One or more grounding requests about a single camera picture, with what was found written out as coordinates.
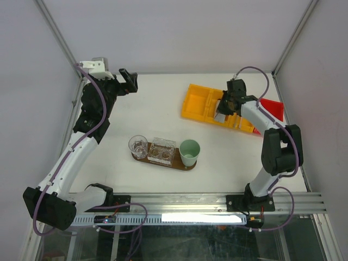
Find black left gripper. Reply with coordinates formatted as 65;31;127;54
89;69;137;118

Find white toothpaste tube black cap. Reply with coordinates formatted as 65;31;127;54
213;99;226;123

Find green plastic cup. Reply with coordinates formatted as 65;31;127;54
179;139;201;167

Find clear glass tumbler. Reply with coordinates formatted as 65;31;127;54
128;135;148;159

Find clear glass holder block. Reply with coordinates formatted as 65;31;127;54
147;137;177;167

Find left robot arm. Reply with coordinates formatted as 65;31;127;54
23;69;138;236

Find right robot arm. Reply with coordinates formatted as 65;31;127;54
216;79;303;212

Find pink toothbrush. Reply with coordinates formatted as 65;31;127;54
238;117;243;130

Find grey toothbrush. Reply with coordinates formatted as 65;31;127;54
232;114;240;129

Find wooden oval tray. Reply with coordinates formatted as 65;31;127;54
132;142;196;171

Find yellow bin middle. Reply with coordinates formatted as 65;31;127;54
204;89;228;127

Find yellow bin left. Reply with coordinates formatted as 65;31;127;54
181;84;213;122

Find red plastic bin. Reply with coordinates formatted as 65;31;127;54
251;98;284;135

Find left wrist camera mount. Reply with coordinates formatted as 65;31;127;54
80;57;115;80

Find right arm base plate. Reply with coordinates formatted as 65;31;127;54
226;194;275;213

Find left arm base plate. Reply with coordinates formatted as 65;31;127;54
86;194;131;213

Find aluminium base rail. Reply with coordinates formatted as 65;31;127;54
67;192;327;215

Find white cable duct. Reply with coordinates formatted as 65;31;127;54
71;213;247;226

